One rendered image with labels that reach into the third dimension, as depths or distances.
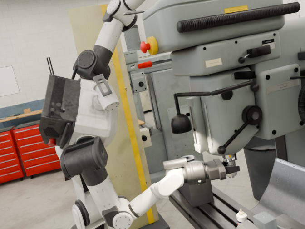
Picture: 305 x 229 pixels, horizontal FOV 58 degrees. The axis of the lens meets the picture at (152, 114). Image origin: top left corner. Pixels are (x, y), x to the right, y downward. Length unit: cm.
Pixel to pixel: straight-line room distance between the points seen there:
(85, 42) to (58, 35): 737
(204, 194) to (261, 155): 165
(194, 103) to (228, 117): 13
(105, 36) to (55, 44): 872
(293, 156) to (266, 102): 45
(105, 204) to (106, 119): 33
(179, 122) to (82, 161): 37
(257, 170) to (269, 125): 208
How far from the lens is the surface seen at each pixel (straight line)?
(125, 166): 284
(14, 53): 1003
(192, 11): 90
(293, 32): 116
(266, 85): 106
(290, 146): 144
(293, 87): 114
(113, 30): 130
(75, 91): 114
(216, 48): 94
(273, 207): 149
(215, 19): 90
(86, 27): 269
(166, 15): 89
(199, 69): 92
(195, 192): 144
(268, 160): 306
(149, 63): 106
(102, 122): 109
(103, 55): 126
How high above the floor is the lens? 171
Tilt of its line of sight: 11 degrees down
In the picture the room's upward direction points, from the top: 11 degrees counter-clockwise
